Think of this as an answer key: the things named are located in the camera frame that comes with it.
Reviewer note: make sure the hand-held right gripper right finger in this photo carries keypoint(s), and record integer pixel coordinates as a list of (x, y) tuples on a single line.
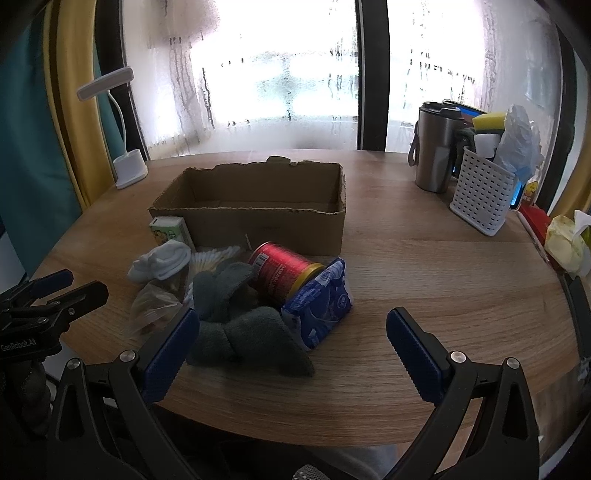
[(413, 355)]

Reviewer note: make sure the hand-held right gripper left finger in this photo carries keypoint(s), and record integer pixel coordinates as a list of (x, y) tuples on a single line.
[(173, 355)]

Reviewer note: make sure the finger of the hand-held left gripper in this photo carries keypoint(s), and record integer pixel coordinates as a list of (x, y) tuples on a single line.
[(78, 297), (51, 280)]

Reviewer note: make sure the clear plastic bag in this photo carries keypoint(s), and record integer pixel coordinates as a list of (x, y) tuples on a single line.
[(152, 304)]

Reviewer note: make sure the grey socks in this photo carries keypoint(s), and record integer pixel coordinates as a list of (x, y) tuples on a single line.
[(221, 290), (258, 341)]

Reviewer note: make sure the white socks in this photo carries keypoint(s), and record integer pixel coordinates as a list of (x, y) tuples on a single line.
[(161, 261)]

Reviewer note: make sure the blue tissue pack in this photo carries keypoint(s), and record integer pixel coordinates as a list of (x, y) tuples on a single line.
[(318, 309)]

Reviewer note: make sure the clear bag of cotton swabs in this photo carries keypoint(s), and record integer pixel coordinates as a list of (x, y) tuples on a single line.
[(212, 256)]

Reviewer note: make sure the cartoon printed tissue pack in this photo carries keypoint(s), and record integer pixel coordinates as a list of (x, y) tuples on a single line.
[(168, 230)]

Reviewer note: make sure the red metal can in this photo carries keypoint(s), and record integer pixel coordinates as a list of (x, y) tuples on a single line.
[(281, 270)]

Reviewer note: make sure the cardboard box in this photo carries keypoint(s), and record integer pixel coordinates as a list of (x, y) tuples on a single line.
[(258, 230)]

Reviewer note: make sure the teal curtain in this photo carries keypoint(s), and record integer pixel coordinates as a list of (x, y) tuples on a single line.
[(32, 161)]

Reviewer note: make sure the white desk lamp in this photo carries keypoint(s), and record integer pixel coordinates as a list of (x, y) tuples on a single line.
[(131, 170)]

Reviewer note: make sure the yellow curtain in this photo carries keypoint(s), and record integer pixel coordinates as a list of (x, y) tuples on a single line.
[(76, 138), (577, 194)]

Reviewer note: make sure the white perforated plastic basket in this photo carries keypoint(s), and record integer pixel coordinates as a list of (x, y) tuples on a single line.
[(480, 194)]

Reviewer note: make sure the flat red box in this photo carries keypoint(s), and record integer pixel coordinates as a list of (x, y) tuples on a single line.
[(531, 217)]

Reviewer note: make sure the crumpled yellow tissue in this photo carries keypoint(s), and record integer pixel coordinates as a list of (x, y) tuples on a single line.
[(565, 240)]

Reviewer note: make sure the stainless steel tumbler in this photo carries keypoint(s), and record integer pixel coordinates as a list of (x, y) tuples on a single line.
[(431, 161)]

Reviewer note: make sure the yellow printed packet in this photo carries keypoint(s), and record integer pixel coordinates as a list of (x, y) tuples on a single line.
[(531, 191)]

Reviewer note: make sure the dark cloth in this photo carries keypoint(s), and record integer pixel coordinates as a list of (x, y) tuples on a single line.
[(464, 138)]

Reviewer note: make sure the white foam block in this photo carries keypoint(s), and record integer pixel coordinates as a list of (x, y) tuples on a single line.
[(487, 143)]

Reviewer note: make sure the thin plastic bag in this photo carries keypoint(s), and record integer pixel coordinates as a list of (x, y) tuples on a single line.
[(517, 143)]

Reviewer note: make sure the yellow sponge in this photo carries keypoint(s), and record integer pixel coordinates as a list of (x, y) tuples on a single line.
[(489, 121)]

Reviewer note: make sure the black window frame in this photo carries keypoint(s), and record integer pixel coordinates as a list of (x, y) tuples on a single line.
[(371, 92)]

